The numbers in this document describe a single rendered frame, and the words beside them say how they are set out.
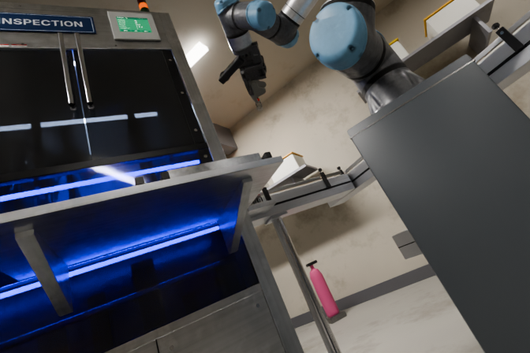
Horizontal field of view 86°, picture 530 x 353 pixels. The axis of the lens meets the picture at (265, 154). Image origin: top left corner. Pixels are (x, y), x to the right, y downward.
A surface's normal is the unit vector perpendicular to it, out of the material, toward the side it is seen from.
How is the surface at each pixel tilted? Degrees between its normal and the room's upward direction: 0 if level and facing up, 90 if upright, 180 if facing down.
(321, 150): 90
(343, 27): 96
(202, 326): 90
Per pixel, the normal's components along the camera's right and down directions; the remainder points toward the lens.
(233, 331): 0.33, -0.53
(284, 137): -0.52, -0.15
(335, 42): -0.65, 0.08
